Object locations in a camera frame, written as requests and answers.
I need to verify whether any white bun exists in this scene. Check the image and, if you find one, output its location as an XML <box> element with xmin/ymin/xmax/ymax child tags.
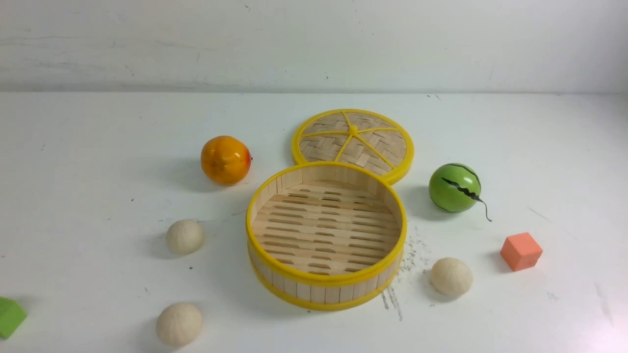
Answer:
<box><xmin>156</xmin><ymin>302</ymin><xmax>203</xmax><ymax>347</ymax></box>
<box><xmin>430</xmin><ymin>257</ymin><xmax>474</xmax><ymax>299</ymax></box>
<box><xmin>166</xmin><ymin>219</ymin><xmax>206</xmax><ymax>255</ymax></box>

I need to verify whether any yellow-rimmed bamboo steamer tray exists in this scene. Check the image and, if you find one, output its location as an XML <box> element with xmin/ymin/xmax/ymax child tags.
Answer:
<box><xmin>245</xmin><ymin>162</ymin><xmax>408</xmax><ymax>311</ymax></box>

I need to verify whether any yellow-rimmed woven steamer lid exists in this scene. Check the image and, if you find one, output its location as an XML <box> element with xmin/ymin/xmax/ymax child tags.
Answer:
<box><xmin>290</xmin><ymin>109</ymin><xmax>415</xmax><ymax>184</ymax></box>

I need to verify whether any orange toy fruit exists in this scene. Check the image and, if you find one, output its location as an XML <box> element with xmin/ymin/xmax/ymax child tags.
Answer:
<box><xmin>201</xmin><ymin>135</ymin><xmax>253</xmax><ymax>186</ymax></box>

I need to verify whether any green toy watermelon ball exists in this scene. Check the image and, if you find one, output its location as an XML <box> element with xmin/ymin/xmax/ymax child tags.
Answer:
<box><xmin>428</xmin><ymin>163</ymin><xmax>492</xmax><ymax>222</ymax></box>

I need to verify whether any orange cube block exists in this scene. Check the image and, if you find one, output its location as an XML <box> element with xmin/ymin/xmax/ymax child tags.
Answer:
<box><xmin>499</xmin><ymin>232</ymin><xmax>543</xmax><ymax>271</ymax></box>

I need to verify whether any green cube block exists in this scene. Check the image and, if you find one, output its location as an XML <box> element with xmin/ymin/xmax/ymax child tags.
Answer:
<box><xmin>0</xmin><ymin>297</ymin><xmax>27</xmax><ymax>340</ymax></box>

